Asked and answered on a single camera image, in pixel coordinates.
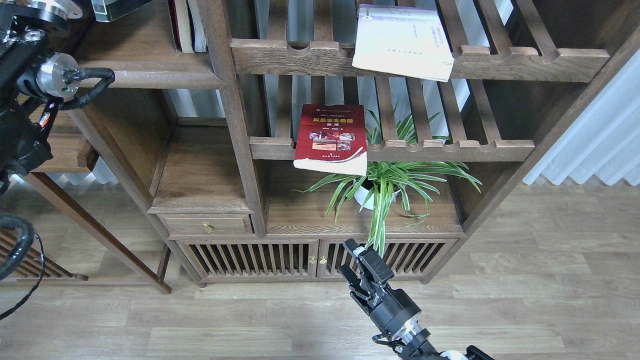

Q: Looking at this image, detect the brass drawer knob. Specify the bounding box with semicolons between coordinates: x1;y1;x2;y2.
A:
202;222;214;234

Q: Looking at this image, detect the red cover book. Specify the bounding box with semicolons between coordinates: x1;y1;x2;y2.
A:
293;104;368;176

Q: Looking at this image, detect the beige upright book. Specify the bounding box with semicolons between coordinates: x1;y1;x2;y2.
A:
173;0;194;54

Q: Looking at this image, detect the green grey cover book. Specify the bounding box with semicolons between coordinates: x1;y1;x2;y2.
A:
90;0;153;23

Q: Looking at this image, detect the white curtain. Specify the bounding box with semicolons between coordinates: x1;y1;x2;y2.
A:
523;52;640;186

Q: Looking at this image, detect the dark red upright book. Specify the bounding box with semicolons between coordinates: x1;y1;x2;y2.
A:
167;0;182;52

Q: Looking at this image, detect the white plant pot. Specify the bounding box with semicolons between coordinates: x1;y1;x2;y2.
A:
354;179;401;210

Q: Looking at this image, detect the wooden side table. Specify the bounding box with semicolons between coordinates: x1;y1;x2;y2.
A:
23;114;172;294

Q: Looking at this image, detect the large wooden bookshelf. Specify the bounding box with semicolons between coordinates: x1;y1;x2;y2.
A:
52;0;639;285

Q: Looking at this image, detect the green spider plant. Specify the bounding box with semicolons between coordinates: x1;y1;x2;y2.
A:
306;128;481;255

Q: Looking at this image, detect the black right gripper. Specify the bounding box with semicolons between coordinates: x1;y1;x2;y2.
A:
338;238;422;338

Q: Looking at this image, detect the white cover book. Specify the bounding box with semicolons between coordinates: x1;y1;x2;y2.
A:
352;4;454;82

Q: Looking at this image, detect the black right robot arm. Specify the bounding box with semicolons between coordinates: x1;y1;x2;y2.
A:
338;238;492;360

